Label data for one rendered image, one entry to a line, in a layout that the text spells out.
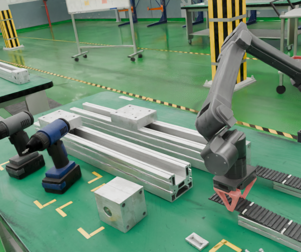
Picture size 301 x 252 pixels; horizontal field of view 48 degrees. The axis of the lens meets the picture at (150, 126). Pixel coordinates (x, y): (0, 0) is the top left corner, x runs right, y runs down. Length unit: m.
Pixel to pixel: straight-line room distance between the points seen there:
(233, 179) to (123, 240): 0.32
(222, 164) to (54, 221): 0.53
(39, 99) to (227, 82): 1.98
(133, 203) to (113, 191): 0.06
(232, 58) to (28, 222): 0.76
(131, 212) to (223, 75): 0.43
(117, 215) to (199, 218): 0.22
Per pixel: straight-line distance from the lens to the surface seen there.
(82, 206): 1.06
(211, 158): 0.75
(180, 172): 1.03
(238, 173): 0.83
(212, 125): 0.79
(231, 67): 0.98
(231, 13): 4.20
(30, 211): 1.12
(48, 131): 1.08
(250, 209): 0.90
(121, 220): 0.90
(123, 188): 0.92
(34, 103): 2.70
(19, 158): 1.31
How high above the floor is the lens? 1.38
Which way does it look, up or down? 23 degrees down
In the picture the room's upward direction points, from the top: 8 degrees counter-clockwise
